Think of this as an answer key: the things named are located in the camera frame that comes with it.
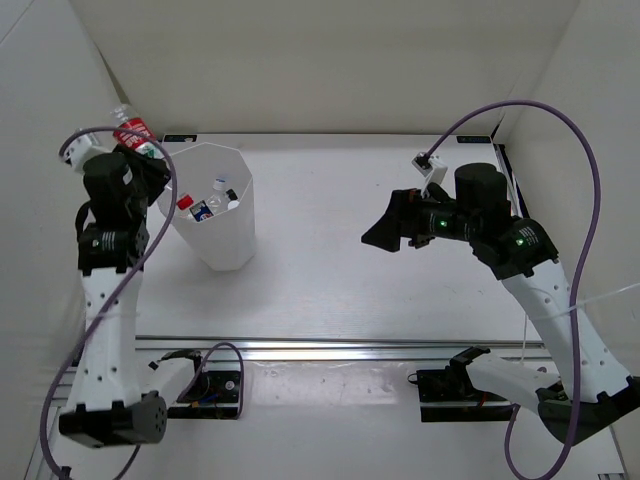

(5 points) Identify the black cap clear bottle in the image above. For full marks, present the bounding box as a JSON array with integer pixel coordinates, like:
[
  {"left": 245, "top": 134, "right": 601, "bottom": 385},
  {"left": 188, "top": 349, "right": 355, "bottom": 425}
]
[{"left": 220, "top": 189, "right": 240, "bottom": 211}]

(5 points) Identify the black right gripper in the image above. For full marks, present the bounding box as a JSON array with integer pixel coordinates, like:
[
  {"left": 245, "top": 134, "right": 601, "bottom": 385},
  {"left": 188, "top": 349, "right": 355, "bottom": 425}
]
[{"left": 361, "top": 185, "right": 480, "bottom": 253}]

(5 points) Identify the red label plastic bottle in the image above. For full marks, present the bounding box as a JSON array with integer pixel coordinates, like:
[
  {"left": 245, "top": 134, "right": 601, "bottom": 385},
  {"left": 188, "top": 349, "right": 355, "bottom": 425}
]
[{"left": 110, "top": 104, "right": 165, "bottom": 161}]

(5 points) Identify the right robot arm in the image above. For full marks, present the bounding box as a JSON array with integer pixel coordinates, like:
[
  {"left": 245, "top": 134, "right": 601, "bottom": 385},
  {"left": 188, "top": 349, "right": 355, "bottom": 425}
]
[{"left": 361, "top": 163, "right": 639, "bottom": 444}]

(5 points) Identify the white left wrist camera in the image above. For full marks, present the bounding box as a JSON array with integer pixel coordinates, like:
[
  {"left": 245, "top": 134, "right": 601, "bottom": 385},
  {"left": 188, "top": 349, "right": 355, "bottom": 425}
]
[{"left": 60, "top": 132, "right": 110, "bottom": 173}]

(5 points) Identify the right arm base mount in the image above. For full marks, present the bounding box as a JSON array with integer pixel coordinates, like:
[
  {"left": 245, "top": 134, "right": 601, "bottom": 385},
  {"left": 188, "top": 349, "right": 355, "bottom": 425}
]
[{"left": 407, "top": 369, "right": 514, "bottom": 423}]

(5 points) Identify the front aluminium rail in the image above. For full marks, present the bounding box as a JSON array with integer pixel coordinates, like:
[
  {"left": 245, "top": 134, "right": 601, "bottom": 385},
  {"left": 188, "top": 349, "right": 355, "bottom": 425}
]
[{"left": 134, "top": 337, "right": 546, "bottom": 362}]

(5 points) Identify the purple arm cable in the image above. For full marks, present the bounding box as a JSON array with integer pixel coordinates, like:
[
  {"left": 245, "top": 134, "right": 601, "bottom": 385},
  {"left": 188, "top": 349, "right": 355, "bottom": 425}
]
[
  {"left": 424, "top": 98, "right": 601, "bottom": 479},
  {"left": 39, "top": 127, "right": 246, "bottom": 480}
]

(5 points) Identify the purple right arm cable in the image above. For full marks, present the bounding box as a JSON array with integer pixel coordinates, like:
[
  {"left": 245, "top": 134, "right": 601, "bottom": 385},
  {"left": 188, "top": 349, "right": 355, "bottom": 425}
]
[{"left": 424, "top": 98, "right": 601, "bottom": 479}]

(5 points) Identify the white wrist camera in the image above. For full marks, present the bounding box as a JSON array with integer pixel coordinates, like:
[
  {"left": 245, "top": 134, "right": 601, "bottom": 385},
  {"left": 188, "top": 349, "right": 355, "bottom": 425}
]
[
  {"left": 412, "top": 152, "right": 448, "bottom": 198},
  {"left": 60, "top": 132, "right": 110, "bottom": 173}
]

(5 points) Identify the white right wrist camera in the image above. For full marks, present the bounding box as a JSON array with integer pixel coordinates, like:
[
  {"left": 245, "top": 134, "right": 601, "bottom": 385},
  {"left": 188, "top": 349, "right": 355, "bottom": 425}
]
[{"left": 412, "top": 152, "right": 448, "bottom": 198}]

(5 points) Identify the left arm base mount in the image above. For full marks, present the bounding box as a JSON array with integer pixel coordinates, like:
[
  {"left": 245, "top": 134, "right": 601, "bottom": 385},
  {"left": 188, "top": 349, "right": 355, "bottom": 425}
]
[{"left": 161, "top": 342, "right": 245, "bottom": 420}]

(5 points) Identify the blue label red cap bottle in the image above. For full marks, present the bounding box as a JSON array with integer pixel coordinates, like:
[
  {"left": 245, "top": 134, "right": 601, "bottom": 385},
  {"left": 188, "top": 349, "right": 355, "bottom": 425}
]
[{"left": 176, "top": 194, "right": 214, "bottom": 223}]

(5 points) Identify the white cap bottle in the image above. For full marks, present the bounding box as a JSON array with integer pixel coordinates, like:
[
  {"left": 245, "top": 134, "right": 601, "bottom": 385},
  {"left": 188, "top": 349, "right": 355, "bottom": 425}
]
[{"left": 206, "top": 178, "right": 228, "bottom": 214}]

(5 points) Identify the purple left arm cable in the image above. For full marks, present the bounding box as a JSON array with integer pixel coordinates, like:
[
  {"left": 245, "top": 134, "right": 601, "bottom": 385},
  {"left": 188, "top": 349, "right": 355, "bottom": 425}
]
[{"left": 39, "top": 127, "right": 246, "bottom": 480}]

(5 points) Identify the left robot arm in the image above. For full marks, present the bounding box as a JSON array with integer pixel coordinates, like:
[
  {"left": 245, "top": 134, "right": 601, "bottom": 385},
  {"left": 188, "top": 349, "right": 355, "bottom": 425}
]
[{"left": 59, "top": 140, "right": 210, "bottom": 449}]

